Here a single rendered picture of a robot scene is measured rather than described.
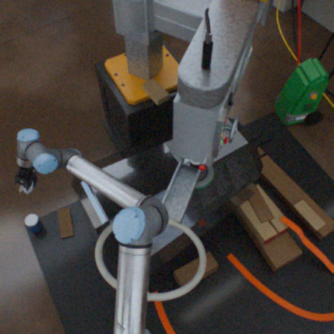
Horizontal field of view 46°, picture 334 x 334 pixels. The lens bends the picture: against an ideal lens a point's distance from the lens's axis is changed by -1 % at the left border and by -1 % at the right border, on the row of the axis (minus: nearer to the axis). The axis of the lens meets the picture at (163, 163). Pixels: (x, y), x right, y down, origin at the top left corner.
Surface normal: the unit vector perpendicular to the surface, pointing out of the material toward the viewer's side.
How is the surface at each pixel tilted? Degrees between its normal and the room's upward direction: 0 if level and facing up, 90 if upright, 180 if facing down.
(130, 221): 41
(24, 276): 0
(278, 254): 0
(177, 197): 2
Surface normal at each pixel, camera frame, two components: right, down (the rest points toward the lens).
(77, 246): -0.01, -0.55
